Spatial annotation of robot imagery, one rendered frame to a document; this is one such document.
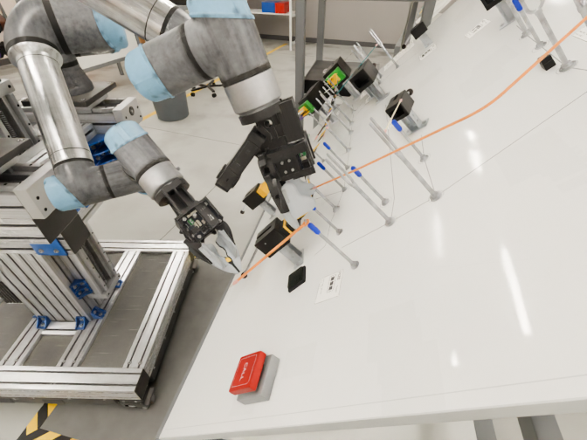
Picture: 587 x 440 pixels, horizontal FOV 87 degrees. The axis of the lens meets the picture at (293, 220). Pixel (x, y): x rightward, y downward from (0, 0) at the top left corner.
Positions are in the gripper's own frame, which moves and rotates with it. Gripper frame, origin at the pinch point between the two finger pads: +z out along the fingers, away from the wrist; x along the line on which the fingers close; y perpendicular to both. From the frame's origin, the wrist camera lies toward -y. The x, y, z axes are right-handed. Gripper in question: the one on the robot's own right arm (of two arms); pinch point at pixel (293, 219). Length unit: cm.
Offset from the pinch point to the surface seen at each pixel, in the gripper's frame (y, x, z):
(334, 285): 5.2, -13.2, 5.4
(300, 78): 3, 93, -14
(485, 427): 23, -13, 51
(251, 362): -7.9, -22.0, 7.7
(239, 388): -9.3, -24.9, 8.4
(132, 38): -244, 480, -123
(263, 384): -6.2, -24.6, 9.0
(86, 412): -127, 20, 74
